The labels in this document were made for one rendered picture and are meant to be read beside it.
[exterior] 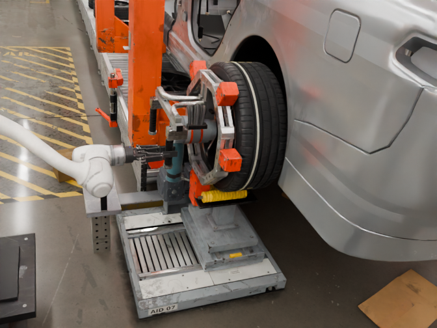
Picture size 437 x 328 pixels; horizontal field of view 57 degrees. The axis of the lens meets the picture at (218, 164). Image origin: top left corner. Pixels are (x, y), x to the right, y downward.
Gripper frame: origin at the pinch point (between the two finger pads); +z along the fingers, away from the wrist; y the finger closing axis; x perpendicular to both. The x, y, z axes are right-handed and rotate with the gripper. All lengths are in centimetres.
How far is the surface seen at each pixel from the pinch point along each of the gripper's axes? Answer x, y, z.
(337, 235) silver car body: -1, 67, 47
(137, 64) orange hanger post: 21, -60, -4
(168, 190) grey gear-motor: -50, -39, 12
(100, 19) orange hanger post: 1, -253, -3
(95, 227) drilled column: -64, -30, -31
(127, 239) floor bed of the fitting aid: -75, -28, -14
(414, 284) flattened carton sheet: -81, 40, 148
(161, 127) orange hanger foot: -18, -60, 12
